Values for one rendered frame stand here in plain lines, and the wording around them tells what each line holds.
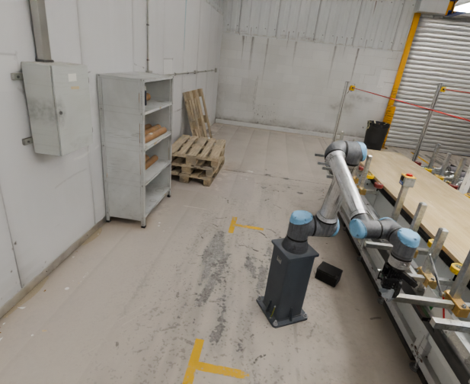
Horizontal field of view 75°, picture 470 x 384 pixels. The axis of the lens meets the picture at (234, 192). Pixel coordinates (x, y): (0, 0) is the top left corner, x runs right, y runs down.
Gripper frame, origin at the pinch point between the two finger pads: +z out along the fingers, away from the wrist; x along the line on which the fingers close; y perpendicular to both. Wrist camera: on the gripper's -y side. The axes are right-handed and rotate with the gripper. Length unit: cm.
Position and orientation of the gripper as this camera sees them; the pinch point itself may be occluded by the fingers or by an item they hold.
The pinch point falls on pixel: (389, 299)
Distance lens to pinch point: 174.8
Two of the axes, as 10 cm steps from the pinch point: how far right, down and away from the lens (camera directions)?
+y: -9.9, -1.3, 0.3
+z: -1.1, 9.1, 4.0
